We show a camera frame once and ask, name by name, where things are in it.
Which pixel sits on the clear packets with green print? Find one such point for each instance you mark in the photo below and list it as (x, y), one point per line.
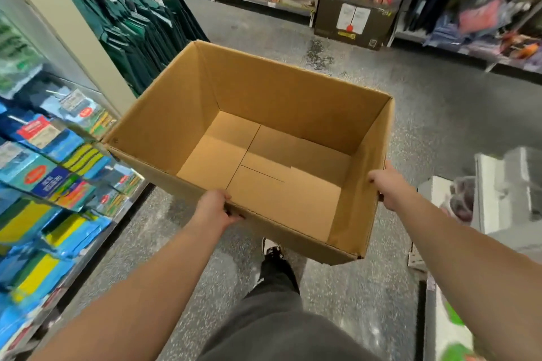
(15, 56)

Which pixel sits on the person's black shoe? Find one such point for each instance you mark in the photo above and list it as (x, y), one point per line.
(271, 247)

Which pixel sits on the person's left hand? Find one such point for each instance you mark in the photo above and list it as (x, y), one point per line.
(213, 211)

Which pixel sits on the person's grey trousers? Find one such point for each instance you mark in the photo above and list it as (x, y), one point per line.
(279, 323)

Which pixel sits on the brown cardboard box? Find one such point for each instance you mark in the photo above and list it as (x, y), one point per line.
(152, 119)

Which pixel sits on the striped sponge packets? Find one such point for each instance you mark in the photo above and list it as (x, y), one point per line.
(59, 153)

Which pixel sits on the dark green goods pile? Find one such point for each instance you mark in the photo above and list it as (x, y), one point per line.
(127, 9)

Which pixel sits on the person's right hand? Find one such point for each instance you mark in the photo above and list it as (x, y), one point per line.
(391, 187)

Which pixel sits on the yellow green sponge packets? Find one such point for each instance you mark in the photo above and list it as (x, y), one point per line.
(34, 246)

